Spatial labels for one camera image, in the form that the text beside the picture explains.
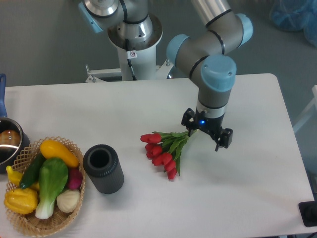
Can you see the yellow bell pepper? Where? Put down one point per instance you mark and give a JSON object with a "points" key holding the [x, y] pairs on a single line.
{"points": [[21, 201]]}

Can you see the black device at edge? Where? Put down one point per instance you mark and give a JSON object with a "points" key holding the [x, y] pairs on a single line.
{"points": [[308, 211]]}

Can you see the yellow squash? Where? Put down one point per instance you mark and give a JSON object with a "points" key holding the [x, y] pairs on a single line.
{"points": [[51, 149]]}

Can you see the green cucumber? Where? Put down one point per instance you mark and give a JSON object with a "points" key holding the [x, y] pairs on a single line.
{"points": [[31, 174]]}

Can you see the blue handled steel pot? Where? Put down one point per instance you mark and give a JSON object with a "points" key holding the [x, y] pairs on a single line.
{"points": [[12, 137]]}

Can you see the blue plastic bag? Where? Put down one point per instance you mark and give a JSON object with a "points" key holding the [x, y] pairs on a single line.
{"points": [[295, 16]]}

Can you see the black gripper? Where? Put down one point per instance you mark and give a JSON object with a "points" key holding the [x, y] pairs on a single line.
{"points": [[208, 121]]}

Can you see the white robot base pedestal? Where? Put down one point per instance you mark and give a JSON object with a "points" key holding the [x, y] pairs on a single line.
{"points": [[136, 46]]}

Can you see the woven wicker basket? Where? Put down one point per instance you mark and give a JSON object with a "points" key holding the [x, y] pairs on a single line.
{"points": [[28, 224]]}

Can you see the dark grey ribbed vase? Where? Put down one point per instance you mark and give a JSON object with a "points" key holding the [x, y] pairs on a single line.
{"points": [[102, 165]]}

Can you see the magenta radish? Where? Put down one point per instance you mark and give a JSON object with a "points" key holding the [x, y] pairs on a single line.
{"points": [[74, 179]]}

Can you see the white garlic bulb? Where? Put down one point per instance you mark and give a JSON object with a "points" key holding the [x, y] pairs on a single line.
{"points": [[68, 200]]}

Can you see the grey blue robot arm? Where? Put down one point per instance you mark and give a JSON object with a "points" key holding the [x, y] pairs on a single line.
{"points": [[203, 60]]}

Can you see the small yellow gourd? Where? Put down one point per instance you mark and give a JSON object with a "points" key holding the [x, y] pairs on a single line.
{"points": [[15, 177]]}

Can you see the green bok choy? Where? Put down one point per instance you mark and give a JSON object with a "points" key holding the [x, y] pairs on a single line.
{"points": [[52, 180]]}

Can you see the red tulip bouquet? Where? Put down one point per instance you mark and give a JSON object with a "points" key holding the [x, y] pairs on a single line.
{"points": [[165, 149]]}

